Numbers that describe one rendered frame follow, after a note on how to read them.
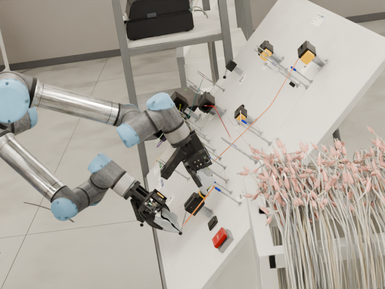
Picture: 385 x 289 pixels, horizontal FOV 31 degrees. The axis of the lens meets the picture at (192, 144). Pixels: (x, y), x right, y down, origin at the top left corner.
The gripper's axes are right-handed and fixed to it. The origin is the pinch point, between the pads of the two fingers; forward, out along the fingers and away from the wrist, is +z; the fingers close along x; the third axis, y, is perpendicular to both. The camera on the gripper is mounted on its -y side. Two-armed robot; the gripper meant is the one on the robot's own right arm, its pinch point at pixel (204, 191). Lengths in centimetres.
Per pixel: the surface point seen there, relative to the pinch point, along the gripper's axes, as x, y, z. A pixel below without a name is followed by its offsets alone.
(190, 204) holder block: -2.3, -5.6, 0.8
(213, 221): -7.4, -1.2, 7.2
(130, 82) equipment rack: 94, -15, -18
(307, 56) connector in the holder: 2, 48, -23
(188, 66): 316, -1, 52
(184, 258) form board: -5.9, -16.1, 15.3
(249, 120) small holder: 23.6, 23.4, -4.7
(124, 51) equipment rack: 95, -11, -31
